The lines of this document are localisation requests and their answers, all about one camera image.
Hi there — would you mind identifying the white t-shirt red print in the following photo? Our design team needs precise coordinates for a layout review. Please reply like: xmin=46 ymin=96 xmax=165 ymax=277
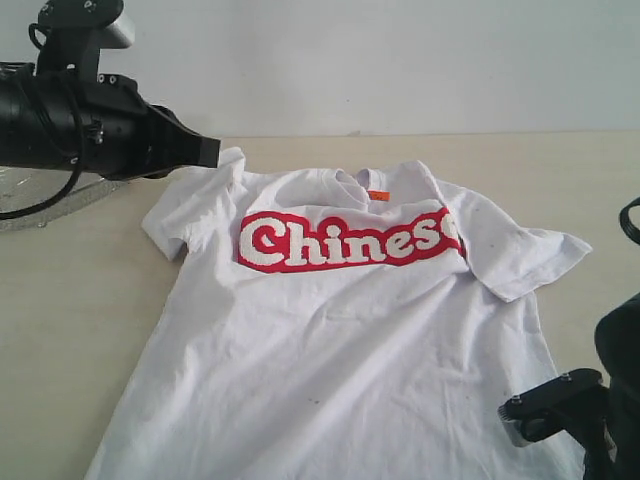
xmin=87 ymin=148 xmax=590 ymax=479

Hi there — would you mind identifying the metal wire mesh basket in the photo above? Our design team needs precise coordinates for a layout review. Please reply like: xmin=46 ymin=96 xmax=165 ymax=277
xmin=1 ymin=167 xmax=127 ymax=233

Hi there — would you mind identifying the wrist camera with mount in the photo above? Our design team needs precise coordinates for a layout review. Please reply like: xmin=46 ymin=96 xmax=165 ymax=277
xmin=497 ymin=368 xmax=608 ymax=449
xmin=28 ymin=0 xmax=136 ymax=82

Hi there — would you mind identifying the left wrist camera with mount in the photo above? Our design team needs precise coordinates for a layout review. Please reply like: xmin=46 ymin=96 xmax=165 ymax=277
xmin=28 ymin=0 xmax=136 ymax=82

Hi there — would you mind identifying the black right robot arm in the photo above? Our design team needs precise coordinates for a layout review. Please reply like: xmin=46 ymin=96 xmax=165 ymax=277
xmin=594 ymin=295 xmax=639 ymax=479

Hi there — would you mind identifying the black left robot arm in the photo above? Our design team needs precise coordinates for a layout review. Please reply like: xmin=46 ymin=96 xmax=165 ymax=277
xmin=1 ymin=64 xmax=221 ymax=181

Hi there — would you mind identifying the orange shirt neck label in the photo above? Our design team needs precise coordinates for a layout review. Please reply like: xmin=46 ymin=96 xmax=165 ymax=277
xmin=368 ymin=191 xmax=390 ymax=202

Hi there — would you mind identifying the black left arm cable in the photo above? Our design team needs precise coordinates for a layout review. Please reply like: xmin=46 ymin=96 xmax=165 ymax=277
xmin=0 ymin=74 xmax=101 ymax=221

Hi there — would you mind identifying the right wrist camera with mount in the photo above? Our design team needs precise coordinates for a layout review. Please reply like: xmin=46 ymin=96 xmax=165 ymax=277
xmin=497 ymin=368 xmax=608 ymax=449

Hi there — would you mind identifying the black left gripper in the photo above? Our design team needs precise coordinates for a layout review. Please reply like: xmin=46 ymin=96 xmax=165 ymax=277
xmin=44 ymin=71 xmax=221 ymax=181

